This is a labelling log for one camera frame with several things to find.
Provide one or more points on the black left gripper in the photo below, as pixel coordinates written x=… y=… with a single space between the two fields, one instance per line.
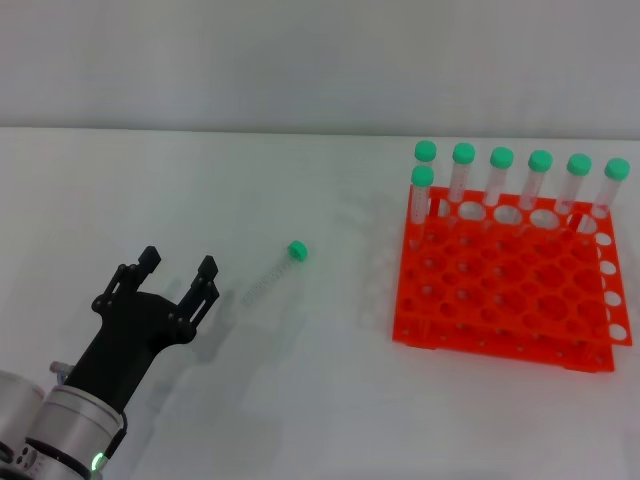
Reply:
x=125 y=340

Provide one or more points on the clear test tube green cap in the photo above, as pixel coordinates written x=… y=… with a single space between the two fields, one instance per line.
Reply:
x=579 y=164
x=540 y=160
x=297 y=250
x=501 y=157
x=425 y=150
x=616 y=168
x=422 y=175
x=463 y=153

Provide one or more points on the orange test tube rack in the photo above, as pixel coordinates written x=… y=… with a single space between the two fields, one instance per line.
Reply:
x=500 y=305

